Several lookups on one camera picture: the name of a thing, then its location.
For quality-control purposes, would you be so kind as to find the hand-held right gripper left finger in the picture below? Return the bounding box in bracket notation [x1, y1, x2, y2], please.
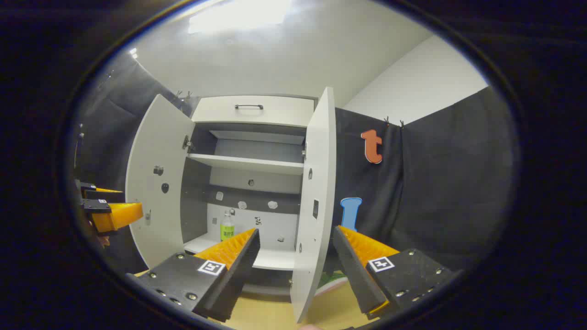
[126, 228, 261, 323]

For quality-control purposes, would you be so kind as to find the white cabinet door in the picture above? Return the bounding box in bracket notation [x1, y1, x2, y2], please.
[125, 94, 196, 269]
[290, 86, 338, 324]

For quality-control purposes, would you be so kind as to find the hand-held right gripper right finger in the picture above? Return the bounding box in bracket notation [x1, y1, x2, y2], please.
[332, 225, 464, 320]

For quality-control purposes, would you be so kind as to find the white drawer with black handle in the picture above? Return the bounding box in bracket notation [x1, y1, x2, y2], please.
[192, 95, 317, 128]

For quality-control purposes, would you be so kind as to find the black backdrop cloth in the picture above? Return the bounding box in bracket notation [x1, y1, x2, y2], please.
[76, 50, 512, 275]

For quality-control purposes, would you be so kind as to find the watermelon slice toy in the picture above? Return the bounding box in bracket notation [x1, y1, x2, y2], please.
[316, 270, 349, 296]

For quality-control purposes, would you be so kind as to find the white cabinet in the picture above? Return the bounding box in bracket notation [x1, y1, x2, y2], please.
[180, 94, 319, 296]

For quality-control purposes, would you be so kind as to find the clear bottle with green label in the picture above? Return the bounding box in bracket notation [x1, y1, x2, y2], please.
[220, 210, 235, 242]

